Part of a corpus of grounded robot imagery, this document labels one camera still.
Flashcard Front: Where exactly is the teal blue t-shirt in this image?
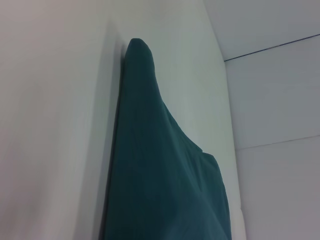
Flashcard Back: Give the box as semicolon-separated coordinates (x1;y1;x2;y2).
99;37;231;240

